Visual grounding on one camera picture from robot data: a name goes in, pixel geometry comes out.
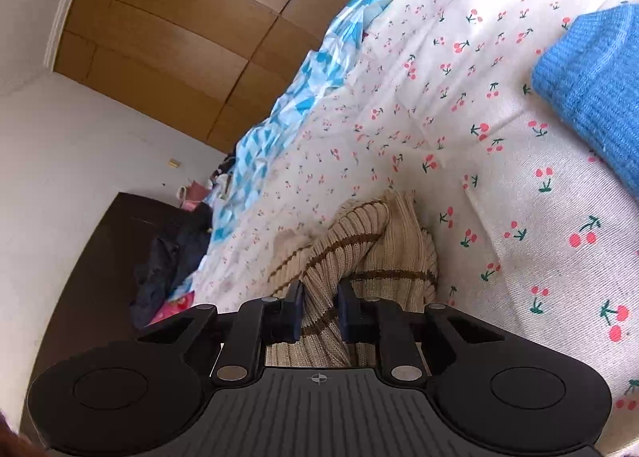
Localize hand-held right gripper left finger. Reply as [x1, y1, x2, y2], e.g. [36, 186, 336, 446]
[137, 280, 305, 386]

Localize brown headboard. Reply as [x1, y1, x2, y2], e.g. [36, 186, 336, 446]
[20, 192, 215, 433]

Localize cherry print white sheet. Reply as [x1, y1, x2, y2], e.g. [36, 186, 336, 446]
[192, 0, 639, 438]

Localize wooden wardrobe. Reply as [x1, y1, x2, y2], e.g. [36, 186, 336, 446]
[52, 0, 370, 156]

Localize blue white checked cloth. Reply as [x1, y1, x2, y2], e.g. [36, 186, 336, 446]
[210, 0, 440, 243]

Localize beige striped knit garment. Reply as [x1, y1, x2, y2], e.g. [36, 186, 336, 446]
[264, 189, 440, 368]

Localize pink printed blanket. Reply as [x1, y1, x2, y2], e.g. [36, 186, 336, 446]
[147, 290, 195, 328]

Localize pink container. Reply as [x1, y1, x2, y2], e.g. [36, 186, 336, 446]
[177, 180, 208, 211]

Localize blue knitted sweater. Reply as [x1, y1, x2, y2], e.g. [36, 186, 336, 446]
[530, 3, 639, 203]

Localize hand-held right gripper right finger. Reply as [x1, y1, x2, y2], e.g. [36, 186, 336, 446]
[337, 281, 505, 383]

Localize dark navy clothes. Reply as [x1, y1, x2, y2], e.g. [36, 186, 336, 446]
[130, 212, 213, 330]

